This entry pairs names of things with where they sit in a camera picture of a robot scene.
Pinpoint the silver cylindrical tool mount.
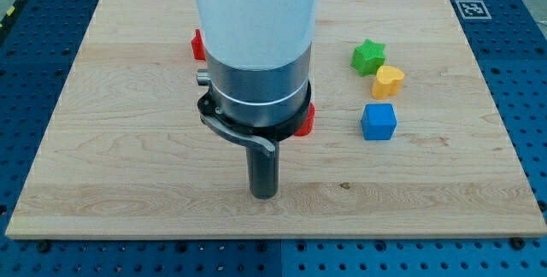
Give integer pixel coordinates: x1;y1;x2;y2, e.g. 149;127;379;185
197;48;311;156

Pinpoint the yellow black hazard tape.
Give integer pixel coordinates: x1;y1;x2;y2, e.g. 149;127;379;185
1;0;29;31

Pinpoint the fiducial marker tag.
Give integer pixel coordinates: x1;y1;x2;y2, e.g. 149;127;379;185
456;0;491;20

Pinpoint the red block behind arm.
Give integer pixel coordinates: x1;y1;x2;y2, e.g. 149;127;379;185
191;29;206;61

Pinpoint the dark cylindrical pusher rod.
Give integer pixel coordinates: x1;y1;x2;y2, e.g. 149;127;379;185
246;141;279;199

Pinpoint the blue cube block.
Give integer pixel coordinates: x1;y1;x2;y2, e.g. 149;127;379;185
361;103;397;140

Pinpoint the green star block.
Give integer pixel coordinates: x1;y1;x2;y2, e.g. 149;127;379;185
350;38;385;77

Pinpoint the red block under mount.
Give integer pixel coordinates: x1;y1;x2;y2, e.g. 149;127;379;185
294;103;315;137

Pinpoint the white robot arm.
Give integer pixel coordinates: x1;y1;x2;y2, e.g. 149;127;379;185
195;0;317;199

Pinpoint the wooden board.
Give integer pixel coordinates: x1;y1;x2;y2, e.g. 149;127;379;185
6;0;546;239

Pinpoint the yellow heart block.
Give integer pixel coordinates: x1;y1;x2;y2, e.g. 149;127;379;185
371;65;405;100

